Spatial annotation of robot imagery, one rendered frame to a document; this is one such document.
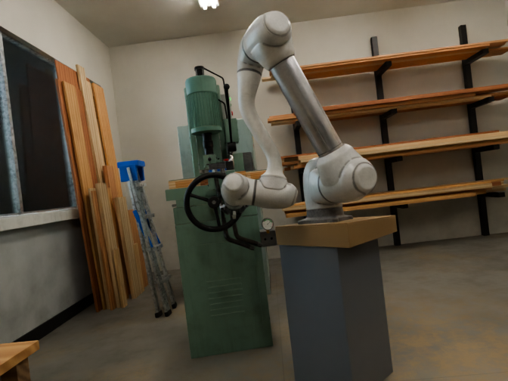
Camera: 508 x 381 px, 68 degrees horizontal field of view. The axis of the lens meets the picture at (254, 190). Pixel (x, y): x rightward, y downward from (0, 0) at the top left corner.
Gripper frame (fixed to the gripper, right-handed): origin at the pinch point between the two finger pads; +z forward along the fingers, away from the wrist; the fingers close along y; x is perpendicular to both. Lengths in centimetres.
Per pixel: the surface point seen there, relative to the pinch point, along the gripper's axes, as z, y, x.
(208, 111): 12, 6, -63
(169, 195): 19.2, 31.3, -20.1
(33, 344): -62, 58, 46
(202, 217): 23.7, 15.5, -7.3
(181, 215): 23.1, 26.3, -9.3
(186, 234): 26.5, 25.1, 0.2
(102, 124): 165, 110, -157
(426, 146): 162, -208, -93
